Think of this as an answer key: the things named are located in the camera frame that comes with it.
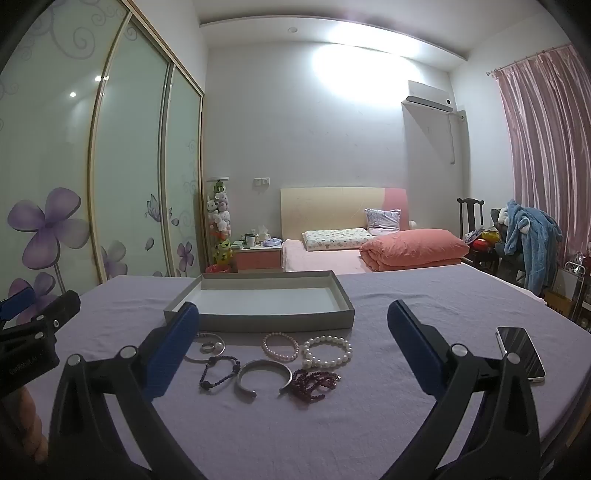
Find smartphone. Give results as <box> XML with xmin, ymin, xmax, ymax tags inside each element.
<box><xmin>495</xmin><ymin>325</ymin><xmax>547</xmax><ymax>383</ymax></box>

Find small pink pearl bracelet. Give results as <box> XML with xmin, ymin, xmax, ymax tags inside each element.
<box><xmin>262</xmin><ymin>332</ymin><xmax>297</xmax><ymax>363</ymax></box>

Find white pearl bracelet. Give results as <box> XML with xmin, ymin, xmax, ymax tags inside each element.
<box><xmin>302</xmin><ymin>335</ymin><xmax>354</xmax><ymax>369</ymax></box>

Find dark wooden chair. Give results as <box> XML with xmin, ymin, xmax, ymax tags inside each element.
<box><xmin>457</xmin><ymin>197</ymin><xmax>502</xmax><ymax>278</ymax></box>

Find white air conditioner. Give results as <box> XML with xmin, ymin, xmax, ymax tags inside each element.
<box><xmin>401</xmin><ymin>80</ymin><xmax>454</xmax><ymax>112</ymax></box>

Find floral glass wardrobe door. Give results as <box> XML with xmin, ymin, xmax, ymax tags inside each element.
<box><xmin>89</xmin><ymin>13</ymin><xmax>175</xmax><ymax>286</ymax></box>
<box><xmin>161</xmin><ymin>64</ymin><xmax>207</xmax><ymax>279</ymax></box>
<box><xmin>0</xmin><ymin>0</ymin><xmax>131</xmax><ymax>326</ymax></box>

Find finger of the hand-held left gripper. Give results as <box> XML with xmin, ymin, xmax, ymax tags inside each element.
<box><xmin>0</xmin><ymin>290</ymin><xmax>82</xmax><ymax>346</ymax></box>
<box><xmin>0</xmin><ymin>285</ymin><xmax>36</xmax><ymax>321</ymax></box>

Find white patterned pillow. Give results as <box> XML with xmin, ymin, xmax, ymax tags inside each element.
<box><xmin>302</xmin><ymin>228</ymin><xmax>375</xmax><ymax>253</ymax></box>

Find metal rack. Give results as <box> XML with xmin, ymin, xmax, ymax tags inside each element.
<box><xmin>562</xmin><ymin>257</ymin><xmax>591</xmax><ymax>329</ymax></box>

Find grey cardboard tray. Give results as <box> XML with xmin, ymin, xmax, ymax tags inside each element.
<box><xmin>163</xmin><ymin>271</ymin><xmax>355</xmax><ymax>334</ymax></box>

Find cream and pink headboard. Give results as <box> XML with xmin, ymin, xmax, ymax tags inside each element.
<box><xmin>280</xmin><ymin>186</ymin><xmax>410</xmax><ymax>241</ymax></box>

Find dark red bead bracelet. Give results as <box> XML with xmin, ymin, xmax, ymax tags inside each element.
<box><xmin>279</xmin><ymin>367</ymin><xmax>343</xmax><ymax>404</ymax></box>

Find curtain rod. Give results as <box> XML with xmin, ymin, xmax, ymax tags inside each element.
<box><xmin>486</xmin><ymin>43</ymin><xmax>574</xmax><ymax>77</ymax></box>

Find colourful toys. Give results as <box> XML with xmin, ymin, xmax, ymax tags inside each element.
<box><xmin>464</xmin><ymin>230</ymin><xmax>500</xmax><ymax>253</ymax></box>

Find pink curtain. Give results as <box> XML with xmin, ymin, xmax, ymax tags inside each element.
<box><xmin>488</xmin><ymin>45</ymin><xmax>591</xmax><ymax>298</ymax></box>

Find white air conditioner pipe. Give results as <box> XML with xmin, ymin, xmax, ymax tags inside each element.
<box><xmin>447</xmin><ymin>111</ymin><xmax>465</xmax><ymax>165</ymax></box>

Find pink bed sheet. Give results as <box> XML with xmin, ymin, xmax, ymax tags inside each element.
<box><xmin>281</xmin><ymin>239</ymin><xmax>462</xmax><ymax>273</ymax></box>

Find person's left hand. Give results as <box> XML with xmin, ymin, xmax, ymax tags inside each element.
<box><xmin>0</xmin><ymin>385</ymin><xmax>49</xmax><ymax>464</ymax></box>

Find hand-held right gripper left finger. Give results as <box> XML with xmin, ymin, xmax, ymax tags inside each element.
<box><xmin>48</xmin><ymin>301</ymin><xmax>204</xmax><ymax>480</ymax></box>

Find dark beaded bracelet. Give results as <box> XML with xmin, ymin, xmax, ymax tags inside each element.
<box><xmin>199</xmin><ymin>355</ymin><xmax>242</xmax><ymax>393</ymax></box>

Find clear tube of plush toys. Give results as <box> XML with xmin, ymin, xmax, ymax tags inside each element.
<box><xmin>206</xmin><ymin>177</ymin><xmax>234</xmax><ymax>273</ymax></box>

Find wide silver cuff bangle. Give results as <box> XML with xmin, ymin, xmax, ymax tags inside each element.
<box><xmin>234</xmin><ymin>359</ymin><xmax>294</xmax><ymax>399</ymax></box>

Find pink nightstand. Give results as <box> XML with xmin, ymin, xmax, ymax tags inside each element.
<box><xmin>232</xmin><ymin>240</ymin><xmax>284</xmax><ymax>273</ymax></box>

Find thin silver bangle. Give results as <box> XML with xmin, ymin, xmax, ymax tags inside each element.
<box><xmin>184</xmin><ymin>332</ymin><xmax>227</xmax><ymax>363</ymax></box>

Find purple print pillow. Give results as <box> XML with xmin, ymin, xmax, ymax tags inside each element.
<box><xmin>364</xmin><ymin>208</ymin><xmax>402</xmax><ymax>236</ymax></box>

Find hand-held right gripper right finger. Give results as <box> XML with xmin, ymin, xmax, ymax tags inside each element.
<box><xmin>387</xmin><ymin>299</ymin><xmax>541</xmax><ymax>480</ymax></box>

